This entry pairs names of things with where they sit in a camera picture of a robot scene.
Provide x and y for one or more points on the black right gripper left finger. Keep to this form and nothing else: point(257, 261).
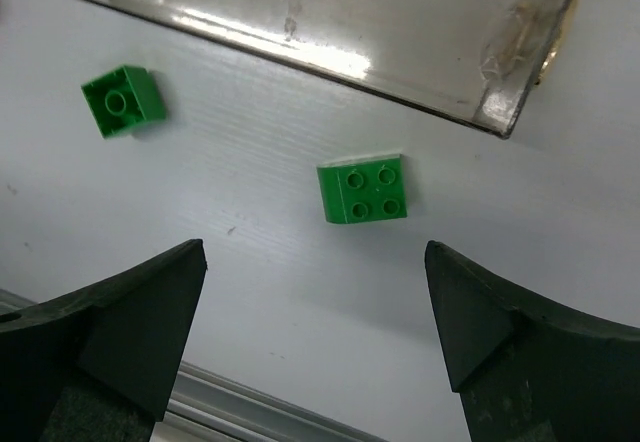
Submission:
point(100, 363)

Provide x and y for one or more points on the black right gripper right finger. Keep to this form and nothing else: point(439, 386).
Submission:
point(525, 367)

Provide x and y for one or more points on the green lego brick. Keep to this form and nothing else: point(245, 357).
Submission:
point(364, 189)

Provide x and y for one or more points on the small green square lego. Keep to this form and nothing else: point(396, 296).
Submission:
point(123, 100)

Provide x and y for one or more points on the aluminium table frame rail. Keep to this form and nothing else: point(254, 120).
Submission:
point(219, 409)

